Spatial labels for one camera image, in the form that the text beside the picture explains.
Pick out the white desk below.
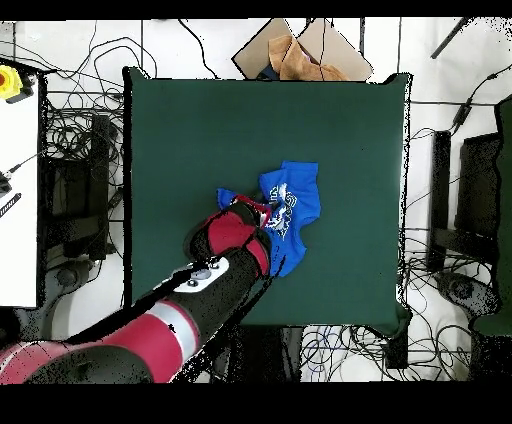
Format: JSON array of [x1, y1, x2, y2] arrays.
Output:
[[0, 77, 40, 308]]

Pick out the yellow emergency stop button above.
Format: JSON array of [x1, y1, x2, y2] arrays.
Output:
[[0, 64, 24, 100]]

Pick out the green covered side table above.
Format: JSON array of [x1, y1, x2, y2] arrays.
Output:
[[471, 95, 512, 337]]

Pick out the tan cloth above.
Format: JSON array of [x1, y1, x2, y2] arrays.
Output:
[[267, 34, 349, 82]]

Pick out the blue printed t-shirt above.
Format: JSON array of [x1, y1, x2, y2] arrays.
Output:
[[215, 160, 322, 278]]

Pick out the dark green table cloth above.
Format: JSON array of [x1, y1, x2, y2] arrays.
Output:
[[122, 65, 413, 335]]

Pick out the open cardboard box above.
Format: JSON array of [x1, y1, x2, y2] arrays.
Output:
[[231, 17, 375, 82]]

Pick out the black cable tangle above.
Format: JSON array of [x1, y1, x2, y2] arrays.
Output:
[[299, 227, 481, 381], [39, 35, 158, 169]]

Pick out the black rod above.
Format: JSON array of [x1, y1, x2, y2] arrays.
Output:
[[430, 16, 474, 60]]

